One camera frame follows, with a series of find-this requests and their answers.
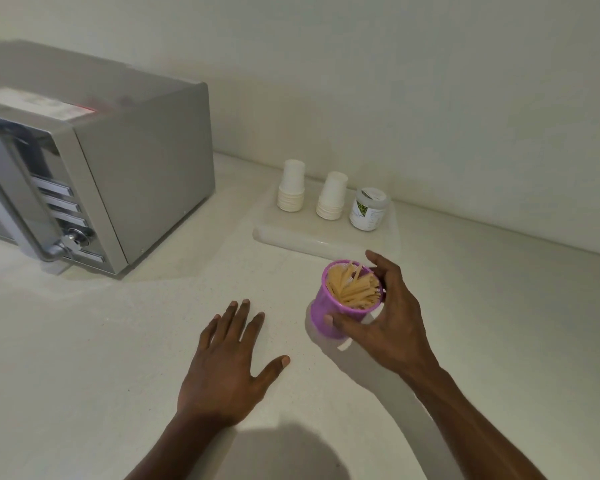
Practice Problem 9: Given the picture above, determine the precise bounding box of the person's left hand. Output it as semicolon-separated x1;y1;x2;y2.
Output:
176;299;291;428

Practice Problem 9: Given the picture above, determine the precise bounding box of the person's right hand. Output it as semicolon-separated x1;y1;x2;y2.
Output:
323;250;441;383

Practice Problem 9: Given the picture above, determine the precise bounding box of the pile of wooden stir sticks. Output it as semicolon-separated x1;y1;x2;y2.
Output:
327;262;382;309

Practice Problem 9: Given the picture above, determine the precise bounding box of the purple mesh cup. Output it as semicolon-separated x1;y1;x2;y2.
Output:
309;259;385;339

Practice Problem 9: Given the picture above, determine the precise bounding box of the person's right forearm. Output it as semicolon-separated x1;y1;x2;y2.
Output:
399;367;549;480

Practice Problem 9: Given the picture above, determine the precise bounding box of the white plastic tray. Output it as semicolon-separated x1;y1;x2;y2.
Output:
252;187;402;263

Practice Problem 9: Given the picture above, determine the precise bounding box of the white jar with green label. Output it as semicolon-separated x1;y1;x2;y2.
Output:
349;187;391;232

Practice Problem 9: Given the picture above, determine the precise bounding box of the stack of white paper cups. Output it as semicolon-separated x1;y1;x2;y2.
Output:
277;159;307;213
315;170;349;221

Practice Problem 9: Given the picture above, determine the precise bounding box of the silver microwave oven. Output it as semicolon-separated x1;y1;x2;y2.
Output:
0;39;217;279

